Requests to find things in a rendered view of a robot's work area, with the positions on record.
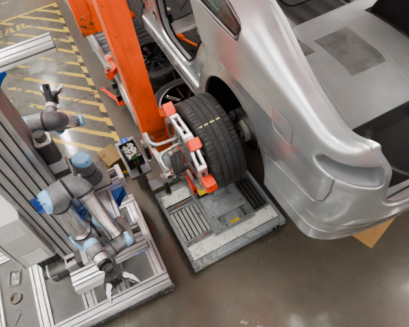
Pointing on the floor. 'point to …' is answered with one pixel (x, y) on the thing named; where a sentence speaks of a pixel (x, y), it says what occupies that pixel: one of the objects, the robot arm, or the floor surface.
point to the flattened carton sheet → (370, 236)
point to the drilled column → (143, 182)
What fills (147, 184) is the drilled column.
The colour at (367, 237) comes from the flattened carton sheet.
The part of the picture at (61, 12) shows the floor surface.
